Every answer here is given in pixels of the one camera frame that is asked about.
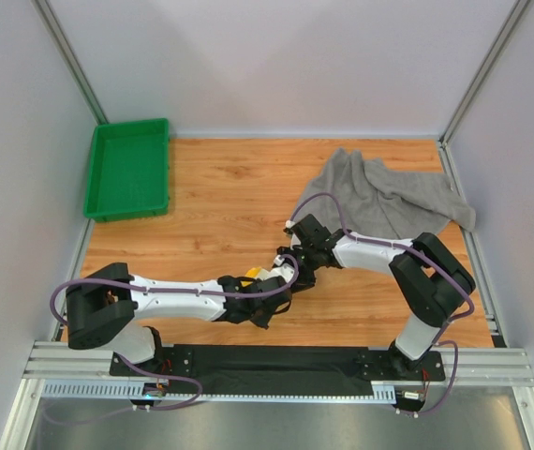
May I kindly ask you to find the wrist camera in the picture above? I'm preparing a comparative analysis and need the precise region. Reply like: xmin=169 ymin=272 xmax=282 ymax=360
xmin=284 ymin=219 xmax=303 ymax=248
xmin=269 ymin=255 xmax=297 ymax=283

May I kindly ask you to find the left aluminium corner post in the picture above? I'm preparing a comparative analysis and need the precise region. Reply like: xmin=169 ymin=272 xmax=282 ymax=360
xmin=32 ymin=0 xmax=109 ymax=125

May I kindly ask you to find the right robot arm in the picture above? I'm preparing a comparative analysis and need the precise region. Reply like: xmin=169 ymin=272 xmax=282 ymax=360
xmin=278 ymin=214 xmax=476 ymax=373

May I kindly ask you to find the grey towel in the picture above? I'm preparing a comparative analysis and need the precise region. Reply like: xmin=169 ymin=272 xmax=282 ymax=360
xmin=296 ymin=148 xmax=476 ymax=239

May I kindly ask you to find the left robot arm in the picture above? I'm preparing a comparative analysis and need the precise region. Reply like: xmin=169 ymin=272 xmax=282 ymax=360
xmin=66 ymin=259 xmax=299 ymax=364

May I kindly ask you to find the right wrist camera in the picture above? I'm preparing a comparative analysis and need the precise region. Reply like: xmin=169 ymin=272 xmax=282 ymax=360
xmin=284 ymin=219 xmax=303 ymax=248

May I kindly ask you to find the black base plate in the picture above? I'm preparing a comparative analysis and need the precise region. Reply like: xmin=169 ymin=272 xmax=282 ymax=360
xmin=109 ymin=343 xmax=447 ymax=399

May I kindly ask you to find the green plastic tray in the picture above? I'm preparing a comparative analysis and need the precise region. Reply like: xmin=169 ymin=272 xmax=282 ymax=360
xmin=83 ymin=118 xmax=170 ymax=223

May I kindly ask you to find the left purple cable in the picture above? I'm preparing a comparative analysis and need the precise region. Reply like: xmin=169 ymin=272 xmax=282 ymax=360
xmin=41 ymin=255 xmax=301 ymax=427

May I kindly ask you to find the aluminium corner post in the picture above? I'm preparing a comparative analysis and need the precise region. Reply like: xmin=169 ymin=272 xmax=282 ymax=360
xmin=438 ymin=0 xmax=534 ymax=147
xmin=32 ymin=0 xmax=109 ymax=125

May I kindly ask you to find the right aluminium corner post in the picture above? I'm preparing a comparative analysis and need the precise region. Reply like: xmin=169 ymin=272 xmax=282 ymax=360
xmin=438 ymin=0 xmax=534 ymax=147

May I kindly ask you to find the aluminium frame rail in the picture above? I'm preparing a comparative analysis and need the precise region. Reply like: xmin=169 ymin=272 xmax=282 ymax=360
xmin=23 ymin=342 xmax=534 ymax=404

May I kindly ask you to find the yellow green patterned towel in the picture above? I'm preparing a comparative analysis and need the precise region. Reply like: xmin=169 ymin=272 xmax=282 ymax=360
xmin=241 ymin=267 xmax=272 ymax=287

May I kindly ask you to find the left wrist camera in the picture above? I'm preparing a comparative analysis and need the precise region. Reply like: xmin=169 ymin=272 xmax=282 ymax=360
xmin=269 ymin=255 xmax=297 ymax=283

